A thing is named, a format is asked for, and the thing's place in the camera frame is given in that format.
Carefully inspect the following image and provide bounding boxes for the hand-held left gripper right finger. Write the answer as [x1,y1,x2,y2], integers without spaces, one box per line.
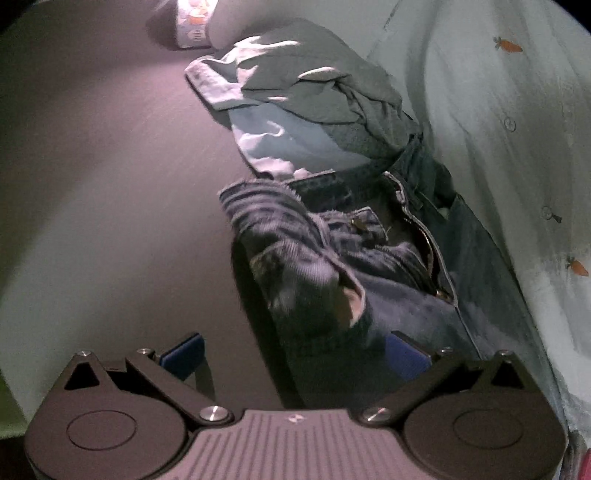
[360,331,544,426]

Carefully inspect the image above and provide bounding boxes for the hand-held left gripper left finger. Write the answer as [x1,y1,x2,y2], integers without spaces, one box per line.
[46,332,234,426]

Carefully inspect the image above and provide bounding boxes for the blue denim jeans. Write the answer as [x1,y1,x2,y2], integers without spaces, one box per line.
[272,133,532,416]

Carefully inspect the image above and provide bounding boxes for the dark blue striped sweater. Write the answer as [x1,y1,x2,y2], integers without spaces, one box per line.
[218,179,389,352]

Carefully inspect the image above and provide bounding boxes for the pink cloth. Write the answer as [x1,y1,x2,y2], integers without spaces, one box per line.
[566,431,591,480]

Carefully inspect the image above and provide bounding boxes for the light blue shirt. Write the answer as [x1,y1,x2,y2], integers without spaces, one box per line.
[185,54,370,180]

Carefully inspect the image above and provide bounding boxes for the grey-green garment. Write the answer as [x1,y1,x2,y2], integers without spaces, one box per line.
[222,18,422,163]

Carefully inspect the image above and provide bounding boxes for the patterned cloth item far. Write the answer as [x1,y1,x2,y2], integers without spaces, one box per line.
[174,0,219,51]

